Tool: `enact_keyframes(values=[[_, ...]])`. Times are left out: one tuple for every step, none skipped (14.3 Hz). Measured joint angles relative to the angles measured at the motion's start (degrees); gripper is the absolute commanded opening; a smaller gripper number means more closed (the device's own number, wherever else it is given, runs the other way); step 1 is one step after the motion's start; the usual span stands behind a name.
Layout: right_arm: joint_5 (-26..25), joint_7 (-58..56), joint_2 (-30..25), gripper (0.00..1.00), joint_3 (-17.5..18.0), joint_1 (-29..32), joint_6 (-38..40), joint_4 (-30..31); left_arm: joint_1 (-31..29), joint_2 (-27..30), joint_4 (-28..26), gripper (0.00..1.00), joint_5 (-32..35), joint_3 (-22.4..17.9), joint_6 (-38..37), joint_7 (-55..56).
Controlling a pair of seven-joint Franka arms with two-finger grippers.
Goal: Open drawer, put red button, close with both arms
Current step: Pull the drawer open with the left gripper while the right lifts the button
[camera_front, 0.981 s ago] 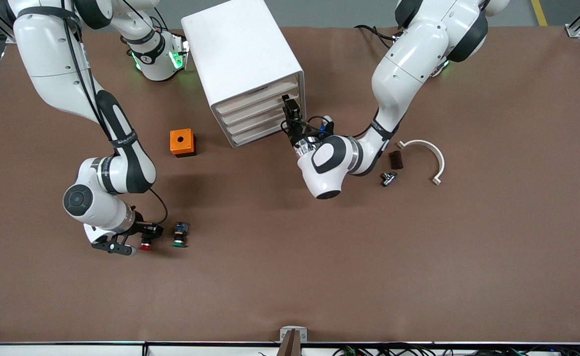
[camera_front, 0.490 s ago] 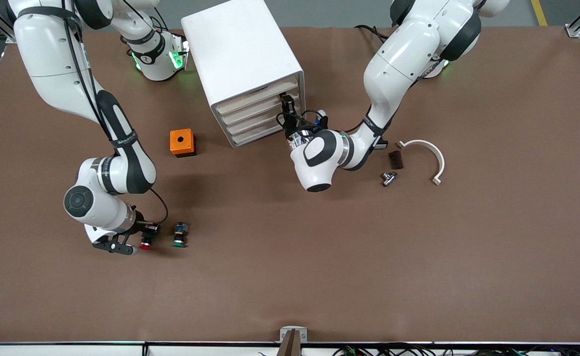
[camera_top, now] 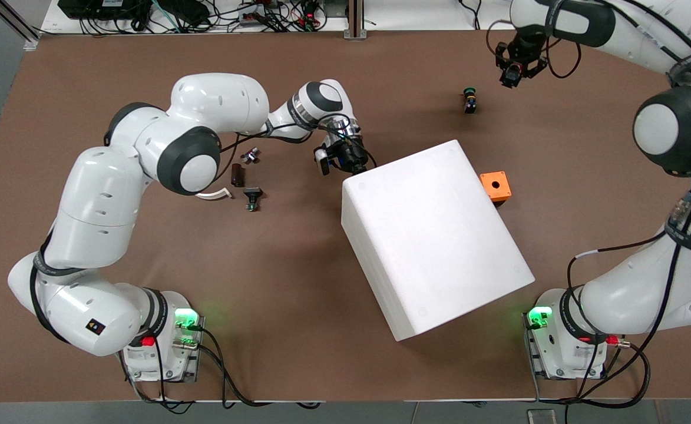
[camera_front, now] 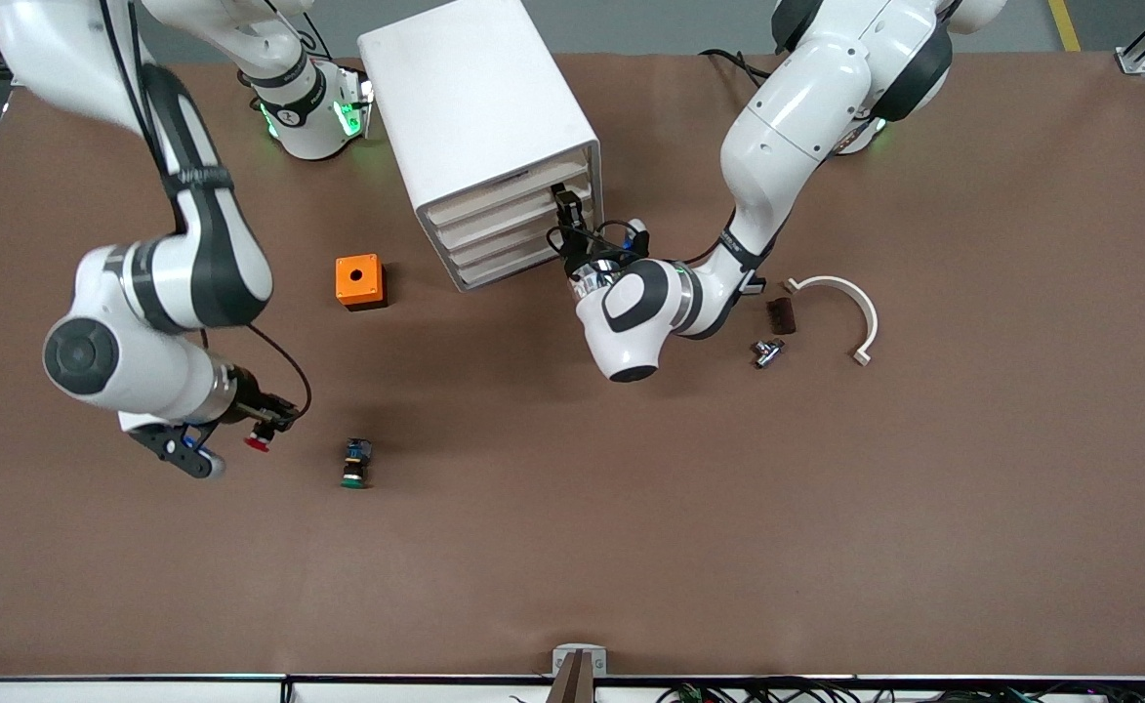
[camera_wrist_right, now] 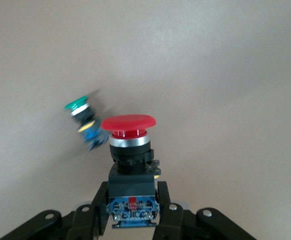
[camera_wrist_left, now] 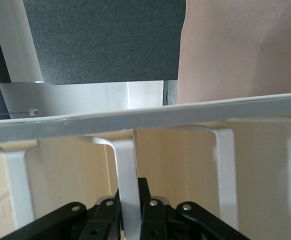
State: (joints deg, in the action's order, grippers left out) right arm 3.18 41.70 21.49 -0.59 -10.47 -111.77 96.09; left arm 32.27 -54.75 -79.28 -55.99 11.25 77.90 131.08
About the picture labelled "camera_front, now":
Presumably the white table edge rail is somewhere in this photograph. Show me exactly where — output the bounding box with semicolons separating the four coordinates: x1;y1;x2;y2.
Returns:
0;673;1145;703

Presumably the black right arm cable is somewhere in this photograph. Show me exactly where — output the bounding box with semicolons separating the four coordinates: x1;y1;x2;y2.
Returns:
97;0;315;423

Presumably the white drawer cabinet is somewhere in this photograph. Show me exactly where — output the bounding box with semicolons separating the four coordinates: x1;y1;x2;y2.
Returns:
356;0;605;295

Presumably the black cable bundle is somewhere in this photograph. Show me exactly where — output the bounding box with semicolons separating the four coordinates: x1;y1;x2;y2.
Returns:
509;679;1145;703

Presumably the white plastic drawer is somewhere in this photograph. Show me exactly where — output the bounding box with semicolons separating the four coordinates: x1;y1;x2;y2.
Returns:
448;210;596;267
428;154;593;224
458;229;600;291
438;184;594;242

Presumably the grey metal edge bracket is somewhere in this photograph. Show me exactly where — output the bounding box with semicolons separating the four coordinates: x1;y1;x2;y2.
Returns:
552;643;608;703

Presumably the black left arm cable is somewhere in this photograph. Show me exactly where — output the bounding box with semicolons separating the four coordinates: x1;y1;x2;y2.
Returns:
546;219;653;282

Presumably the white curved plastic bracket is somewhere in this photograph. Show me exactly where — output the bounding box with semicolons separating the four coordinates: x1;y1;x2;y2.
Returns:
784;274;880;368

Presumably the black table cable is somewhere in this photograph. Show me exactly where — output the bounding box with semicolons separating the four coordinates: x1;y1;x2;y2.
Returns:
697;47;778;91

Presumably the green mushroom push button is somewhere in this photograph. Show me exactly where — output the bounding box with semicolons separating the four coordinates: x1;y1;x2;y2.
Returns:
340;437;376;490

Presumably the brown table cover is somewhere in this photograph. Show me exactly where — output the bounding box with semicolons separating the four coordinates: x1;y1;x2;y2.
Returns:
0;51;1145;680

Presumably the orange button enclosure box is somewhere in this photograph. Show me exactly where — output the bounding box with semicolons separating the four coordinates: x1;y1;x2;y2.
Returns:
334;253;388;312

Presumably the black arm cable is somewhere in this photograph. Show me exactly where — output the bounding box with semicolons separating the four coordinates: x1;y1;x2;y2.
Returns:
546;219;653;282
97;0;315;423

